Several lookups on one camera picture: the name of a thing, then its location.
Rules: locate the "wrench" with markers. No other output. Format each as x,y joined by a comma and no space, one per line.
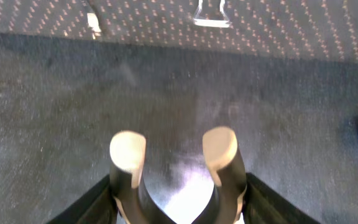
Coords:
94,23

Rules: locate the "black pegboard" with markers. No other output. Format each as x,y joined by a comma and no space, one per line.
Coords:
291,25

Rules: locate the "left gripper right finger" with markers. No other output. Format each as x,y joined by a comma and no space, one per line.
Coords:
269,208

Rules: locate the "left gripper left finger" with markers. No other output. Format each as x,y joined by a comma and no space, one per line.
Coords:
98,205

